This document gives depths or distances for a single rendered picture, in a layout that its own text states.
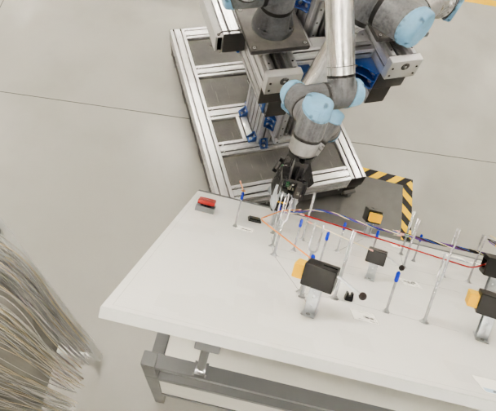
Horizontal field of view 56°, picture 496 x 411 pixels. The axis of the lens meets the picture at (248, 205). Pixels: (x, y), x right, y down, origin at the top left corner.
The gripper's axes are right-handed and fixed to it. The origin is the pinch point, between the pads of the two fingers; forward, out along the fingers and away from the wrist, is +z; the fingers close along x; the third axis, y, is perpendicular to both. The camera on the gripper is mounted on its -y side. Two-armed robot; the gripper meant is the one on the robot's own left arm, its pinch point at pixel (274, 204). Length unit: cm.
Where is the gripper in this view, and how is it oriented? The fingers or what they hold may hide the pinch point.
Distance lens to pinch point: 150.7
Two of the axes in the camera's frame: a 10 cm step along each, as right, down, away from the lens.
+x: 6.1, 5.3, -5.9
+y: -5.6, -2.4, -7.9
